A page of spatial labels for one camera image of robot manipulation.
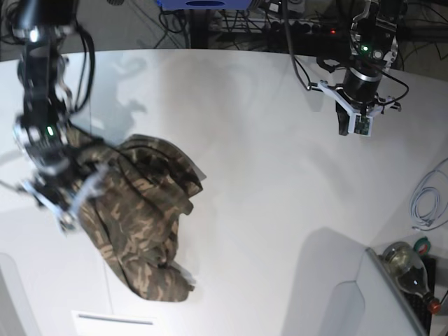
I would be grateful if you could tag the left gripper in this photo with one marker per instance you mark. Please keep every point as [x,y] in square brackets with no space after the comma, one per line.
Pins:
[357,102]

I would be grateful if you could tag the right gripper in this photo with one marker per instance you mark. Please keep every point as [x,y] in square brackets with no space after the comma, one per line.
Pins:
[63,185]

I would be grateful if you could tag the camouflage t-shirt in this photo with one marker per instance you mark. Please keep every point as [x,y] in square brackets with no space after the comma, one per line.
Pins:
[134,224]

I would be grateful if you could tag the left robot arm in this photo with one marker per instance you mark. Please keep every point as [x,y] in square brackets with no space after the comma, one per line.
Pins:
[374,49]

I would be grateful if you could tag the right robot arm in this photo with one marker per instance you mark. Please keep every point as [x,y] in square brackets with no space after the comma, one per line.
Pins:
[43,131]

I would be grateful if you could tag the black power strip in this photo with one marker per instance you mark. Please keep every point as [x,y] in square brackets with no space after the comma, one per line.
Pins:
[257,26]

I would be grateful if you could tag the green tape roll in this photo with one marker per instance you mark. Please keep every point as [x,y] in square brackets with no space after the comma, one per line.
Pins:
[422,246]

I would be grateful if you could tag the clear plastic bottle red cap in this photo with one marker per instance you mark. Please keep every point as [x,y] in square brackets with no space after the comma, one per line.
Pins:
[409,272]

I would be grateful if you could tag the blue box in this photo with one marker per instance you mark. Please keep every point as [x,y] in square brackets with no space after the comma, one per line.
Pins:
[204,4]

